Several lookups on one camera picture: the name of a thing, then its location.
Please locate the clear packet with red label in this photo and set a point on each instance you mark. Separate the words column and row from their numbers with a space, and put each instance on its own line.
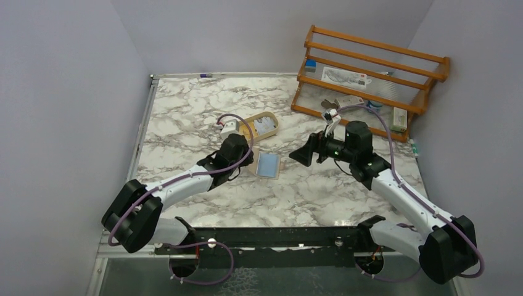
column 345, row 78

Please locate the blue white small box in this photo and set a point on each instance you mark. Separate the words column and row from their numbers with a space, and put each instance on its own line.
column 310, row 65

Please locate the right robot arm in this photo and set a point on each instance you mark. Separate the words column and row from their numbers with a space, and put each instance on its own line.
column 443, row 245

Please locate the wooden shelf rack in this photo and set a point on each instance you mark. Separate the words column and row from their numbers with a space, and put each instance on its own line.
column 401, row 77

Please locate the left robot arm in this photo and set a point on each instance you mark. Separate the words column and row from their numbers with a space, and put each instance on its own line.
column 133, row 218

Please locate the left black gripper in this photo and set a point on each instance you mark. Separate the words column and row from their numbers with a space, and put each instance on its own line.
column 249, row 159

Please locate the beige oval tray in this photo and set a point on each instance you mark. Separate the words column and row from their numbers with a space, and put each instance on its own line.
column 262, row 114

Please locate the grey box with red label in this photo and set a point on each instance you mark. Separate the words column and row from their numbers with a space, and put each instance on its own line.
column 349, row 100

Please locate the green white small box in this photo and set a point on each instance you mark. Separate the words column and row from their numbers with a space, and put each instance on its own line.
column 399, row 120

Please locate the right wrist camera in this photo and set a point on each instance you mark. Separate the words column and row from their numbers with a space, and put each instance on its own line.
column 332, row 119

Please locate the white black card in tray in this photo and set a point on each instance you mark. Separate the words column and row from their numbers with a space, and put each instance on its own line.
column 264, row 125

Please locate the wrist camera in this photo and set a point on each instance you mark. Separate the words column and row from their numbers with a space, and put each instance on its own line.
column 228, row 128
column 332, row 119

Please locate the blue white bottle cap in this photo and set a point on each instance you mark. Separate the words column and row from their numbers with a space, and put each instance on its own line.
column 375, row 106

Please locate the orange card in tray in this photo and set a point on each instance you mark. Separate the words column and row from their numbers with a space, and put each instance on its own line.
column 248, row 131

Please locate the brown small object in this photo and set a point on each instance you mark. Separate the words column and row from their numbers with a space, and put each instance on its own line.
column 328, row 105

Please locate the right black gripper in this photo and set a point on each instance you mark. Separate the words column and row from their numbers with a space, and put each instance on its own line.
column 316, row 143

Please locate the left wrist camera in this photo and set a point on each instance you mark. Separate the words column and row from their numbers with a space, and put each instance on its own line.
column 228, row 128

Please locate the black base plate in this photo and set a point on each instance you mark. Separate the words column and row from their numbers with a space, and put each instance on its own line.
column 188, row 248

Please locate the green white tube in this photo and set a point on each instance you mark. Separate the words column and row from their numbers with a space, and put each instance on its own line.
column 414, row 148

